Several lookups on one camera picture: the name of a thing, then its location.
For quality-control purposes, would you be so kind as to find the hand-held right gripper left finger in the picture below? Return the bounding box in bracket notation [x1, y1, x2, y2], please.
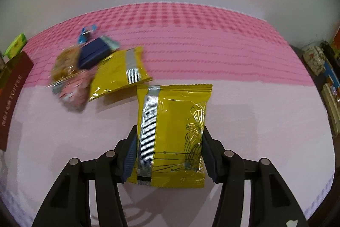
[32, 124, 139, 227]

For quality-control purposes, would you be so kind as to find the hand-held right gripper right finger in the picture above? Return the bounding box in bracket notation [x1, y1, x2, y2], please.
[202, 127, 310, 227]

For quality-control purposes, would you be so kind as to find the large yellow snack packet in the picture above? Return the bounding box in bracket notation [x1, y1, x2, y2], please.
[127, 83, 213, 189]

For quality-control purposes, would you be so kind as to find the small yellow snack packet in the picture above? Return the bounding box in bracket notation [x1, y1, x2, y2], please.
[89, 46, 153, 102]

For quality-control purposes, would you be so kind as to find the pink patterned snack packet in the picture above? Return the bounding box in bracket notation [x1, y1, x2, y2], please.
[58, 71, 97, 112]

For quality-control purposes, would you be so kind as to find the navy blue snack packet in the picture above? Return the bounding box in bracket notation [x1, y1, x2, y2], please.
[78, 36, 120, 69]

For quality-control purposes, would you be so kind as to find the clear cookie packet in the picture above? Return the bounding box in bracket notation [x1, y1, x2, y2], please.
[46, 46, 83, 89]

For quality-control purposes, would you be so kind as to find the maroon and gold tin box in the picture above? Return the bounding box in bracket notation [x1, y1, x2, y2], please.
[0, 51, 34, 151]

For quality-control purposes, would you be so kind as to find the blue candy wrapper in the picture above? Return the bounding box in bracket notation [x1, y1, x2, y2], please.
[78, 25, 97, 44]

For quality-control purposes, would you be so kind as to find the stack of books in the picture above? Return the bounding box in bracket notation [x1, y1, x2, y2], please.
[320, 81, 340, 136]

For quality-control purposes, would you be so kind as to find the dark wooden shelf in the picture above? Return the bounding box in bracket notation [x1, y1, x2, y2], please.
[289, 30, 340, 137]

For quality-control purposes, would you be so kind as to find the floral patterned bag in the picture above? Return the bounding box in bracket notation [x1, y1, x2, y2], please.
[303, 46, 326, 74]

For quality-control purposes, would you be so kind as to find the green tissue box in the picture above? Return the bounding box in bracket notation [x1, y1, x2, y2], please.
[4, 34, 27, 60]

